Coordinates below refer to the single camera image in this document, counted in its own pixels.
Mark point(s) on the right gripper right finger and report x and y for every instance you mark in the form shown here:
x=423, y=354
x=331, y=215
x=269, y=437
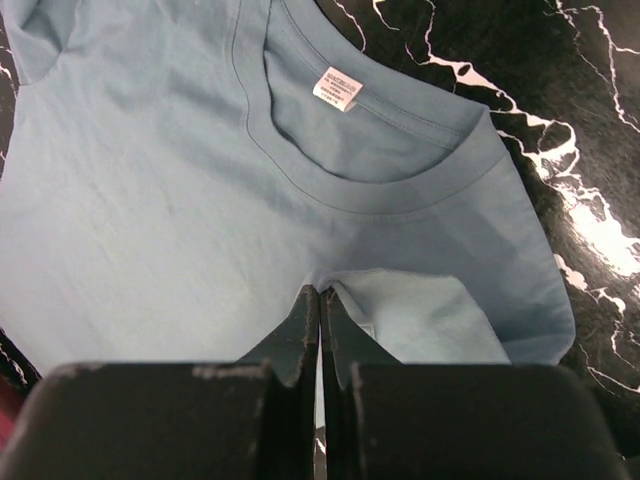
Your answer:
x=389, y=420

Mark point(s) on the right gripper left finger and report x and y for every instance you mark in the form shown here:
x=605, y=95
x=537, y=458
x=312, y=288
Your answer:
x=250, y=419

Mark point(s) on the blue t-shirt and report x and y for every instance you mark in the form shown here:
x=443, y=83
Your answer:
x=179, y=169

